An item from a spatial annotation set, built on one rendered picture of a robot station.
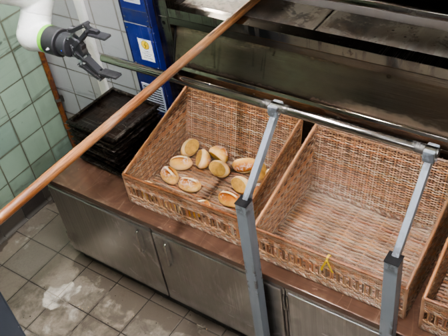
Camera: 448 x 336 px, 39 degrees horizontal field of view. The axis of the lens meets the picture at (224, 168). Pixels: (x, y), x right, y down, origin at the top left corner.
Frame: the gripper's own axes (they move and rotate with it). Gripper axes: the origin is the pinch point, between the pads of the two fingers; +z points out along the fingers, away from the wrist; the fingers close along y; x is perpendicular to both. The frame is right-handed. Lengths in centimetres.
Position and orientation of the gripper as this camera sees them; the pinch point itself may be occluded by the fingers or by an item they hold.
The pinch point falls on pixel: (111, 57)
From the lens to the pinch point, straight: 195.7
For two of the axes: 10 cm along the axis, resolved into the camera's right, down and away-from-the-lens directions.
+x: -5.6, 6.0, -5.7
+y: 1.2, 7.4, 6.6
